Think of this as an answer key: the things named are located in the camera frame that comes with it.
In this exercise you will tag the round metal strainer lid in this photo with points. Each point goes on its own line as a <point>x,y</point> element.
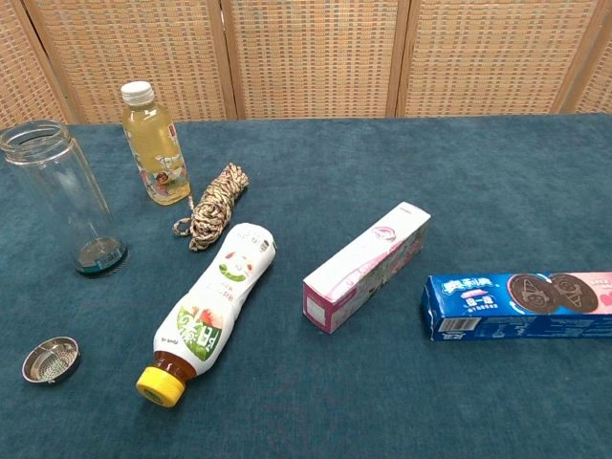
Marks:
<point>50,369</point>

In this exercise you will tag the clear glass cup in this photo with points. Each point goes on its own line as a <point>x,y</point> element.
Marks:
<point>57,191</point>

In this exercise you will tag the pink and white carton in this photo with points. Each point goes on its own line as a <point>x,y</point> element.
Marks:
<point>363,268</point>

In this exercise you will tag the white-label tea bottle yellow cap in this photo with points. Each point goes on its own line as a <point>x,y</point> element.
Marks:
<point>229,287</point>

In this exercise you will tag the woven bamboo folding screen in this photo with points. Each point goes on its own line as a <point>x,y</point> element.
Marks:
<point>306,57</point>

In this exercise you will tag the yellow drink bottle white cap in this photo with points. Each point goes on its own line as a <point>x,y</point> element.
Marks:
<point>153,143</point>

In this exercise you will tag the blue and pink cookie box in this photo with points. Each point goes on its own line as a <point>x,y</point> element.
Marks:
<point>478,306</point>

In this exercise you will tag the teal blue tablecloth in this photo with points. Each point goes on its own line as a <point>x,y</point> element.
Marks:
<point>382,406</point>

